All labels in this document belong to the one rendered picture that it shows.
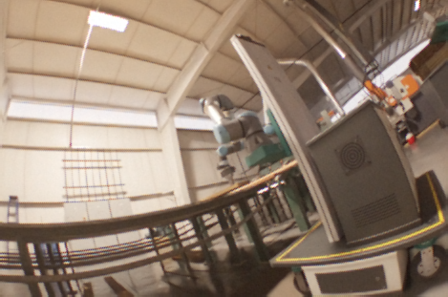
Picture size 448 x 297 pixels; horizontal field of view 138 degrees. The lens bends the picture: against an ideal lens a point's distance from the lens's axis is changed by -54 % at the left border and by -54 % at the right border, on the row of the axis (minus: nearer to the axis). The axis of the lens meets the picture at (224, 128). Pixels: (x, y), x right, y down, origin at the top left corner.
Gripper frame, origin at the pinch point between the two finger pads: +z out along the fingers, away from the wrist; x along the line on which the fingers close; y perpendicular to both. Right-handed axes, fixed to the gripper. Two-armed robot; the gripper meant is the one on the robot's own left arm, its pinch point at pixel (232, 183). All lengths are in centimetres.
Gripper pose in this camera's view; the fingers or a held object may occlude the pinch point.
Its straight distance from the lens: 153.9
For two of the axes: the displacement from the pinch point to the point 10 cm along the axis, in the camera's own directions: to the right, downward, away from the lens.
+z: 3.4, 8.6, -3.9
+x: -6.4, 5.1, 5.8
